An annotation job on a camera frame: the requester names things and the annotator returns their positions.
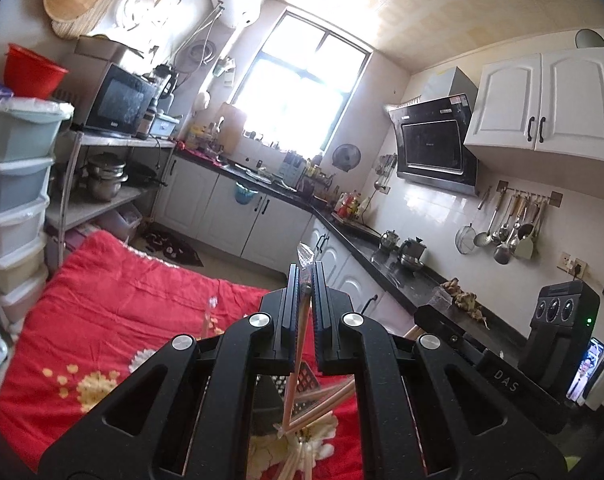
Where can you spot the white plastic colander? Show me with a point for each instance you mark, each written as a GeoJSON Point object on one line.
{"type": "Point", "coordinates": [139, 7]}

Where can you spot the black microwave oven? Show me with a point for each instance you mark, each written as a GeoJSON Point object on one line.
{"type": "Point", "coordinates": [117, 102]}

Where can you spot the pale blue plastic box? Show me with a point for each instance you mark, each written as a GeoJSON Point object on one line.
{"type": "Point", "coordinates": [164, 126]}

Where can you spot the smartphone with lit screen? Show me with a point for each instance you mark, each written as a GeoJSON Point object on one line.
{"type": "Point", "coordinates": [587, 372]}

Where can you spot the white wall dispenser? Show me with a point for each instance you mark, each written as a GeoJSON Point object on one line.
{"type": "Point", "coordinates": [204, 101]}

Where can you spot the black air fryer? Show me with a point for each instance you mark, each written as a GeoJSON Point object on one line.
{"type": "Point", "coordinates": [557, 320]}

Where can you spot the small metal kettle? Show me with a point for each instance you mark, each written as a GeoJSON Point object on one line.
{"type": "Point", "coordinates": [390, 240]}

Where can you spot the group of chopsticks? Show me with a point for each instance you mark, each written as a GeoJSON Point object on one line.
{"type": "Point", "coordinates": [327, 402]}

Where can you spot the beige cutting board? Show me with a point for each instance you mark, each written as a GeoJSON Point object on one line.
{"type": "Point", "coordinates": [232, 127]}

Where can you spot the white base cabinets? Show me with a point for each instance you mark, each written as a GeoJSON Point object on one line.
{"type": "Point", "coordinates": [222, 215]}

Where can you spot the red floral blanket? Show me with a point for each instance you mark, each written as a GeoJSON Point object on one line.
{"type": "Point", "coordinates": [107, 300]}

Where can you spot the row of hanging kitchen utensils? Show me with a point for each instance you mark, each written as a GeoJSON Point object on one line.
{"type": "Point", "coordinates": [512, 230]}

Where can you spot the black blender jug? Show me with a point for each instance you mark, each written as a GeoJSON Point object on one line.
{"type": "Point", "coordinates": [164, 82]}

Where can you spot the cluster of condiment bottles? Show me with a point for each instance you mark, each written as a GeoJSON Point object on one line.
{"type": "Point", "coordinates": [352, 205]}

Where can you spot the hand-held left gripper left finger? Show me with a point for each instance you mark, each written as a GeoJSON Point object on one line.
{"type": "Point", "coordinates": [291, 320]}

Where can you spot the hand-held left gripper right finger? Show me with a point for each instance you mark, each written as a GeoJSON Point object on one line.
{"type": "Point", "coordinates": [321, 325]}

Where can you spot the stacked metal pots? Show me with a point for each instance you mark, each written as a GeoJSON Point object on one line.
{"type": "Point", "coordinates": [104, 177]}

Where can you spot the dark patterned floor mat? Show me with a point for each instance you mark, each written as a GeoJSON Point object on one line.
{"type": "Point", "coordinates": [174, 247]}

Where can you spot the dark green utensil holder basket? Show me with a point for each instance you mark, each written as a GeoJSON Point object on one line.
{"type": "Point", "coordinates": [272, 400]}

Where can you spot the wall power socket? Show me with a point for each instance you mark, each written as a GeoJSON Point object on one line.
{"type": "Point", "coordinates": [574, 264]}

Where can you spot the pile of ginger roots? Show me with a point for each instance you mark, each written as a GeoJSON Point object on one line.
{"type": "Point", "coordinates": [462, 300]}

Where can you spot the black range hood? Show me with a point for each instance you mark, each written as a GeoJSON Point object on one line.
{"type": "Point", "coordinates": [432, 145]}

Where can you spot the grey round basin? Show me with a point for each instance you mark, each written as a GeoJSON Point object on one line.
{"type": "Point", "coordinates": [592, 39]}

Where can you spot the plastic drawer tower teal top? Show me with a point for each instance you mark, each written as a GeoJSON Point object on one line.
{"type": "Point", "coordinates": [22, 135]}

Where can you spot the kitchen window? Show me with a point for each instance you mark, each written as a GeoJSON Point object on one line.
{"type": "Point", "coordinates": [302, 85]}

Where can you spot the metal shelf table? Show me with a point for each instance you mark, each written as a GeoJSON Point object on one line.
{"type": "Point", "coordinates": [97, 210]}

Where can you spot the dark brown bottle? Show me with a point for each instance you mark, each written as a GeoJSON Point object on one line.
{"type": "Point", "coordinates": [145, 122]}

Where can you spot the blue hanging bag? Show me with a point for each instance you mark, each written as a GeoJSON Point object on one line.
{"type": "Point", "coordinates": [242, 194]}

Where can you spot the black kitchen countertop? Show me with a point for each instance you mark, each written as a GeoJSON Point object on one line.
{"type": "Point", "coordinates": [372, 255]}

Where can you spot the black frying pan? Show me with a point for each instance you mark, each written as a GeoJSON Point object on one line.
{"type": "Point", "coordinates": [144, 172]}

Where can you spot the red plastic basin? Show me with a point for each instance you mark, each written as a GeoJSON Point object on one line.
{"type": "Point", "coordinates": [32, 72]}

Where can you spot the white wall cabinet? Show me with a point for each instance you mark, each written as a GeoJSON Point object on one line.
{"type": "Point", "coordinates": [557, 100]}

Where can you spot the small wall fan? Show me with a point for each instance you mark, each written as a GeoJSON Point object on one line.
{"type": "Point", "coordinates": [346, 156]}

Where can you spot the large metal kettle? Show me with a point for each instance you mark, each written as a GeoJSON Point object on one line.
{"type": "Point", "coordinates": [413, 252]}

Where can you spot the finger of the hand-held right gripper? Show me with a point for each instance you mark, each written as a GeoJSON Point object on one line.
{"type": "Point", "coordinates": [439, 320]}

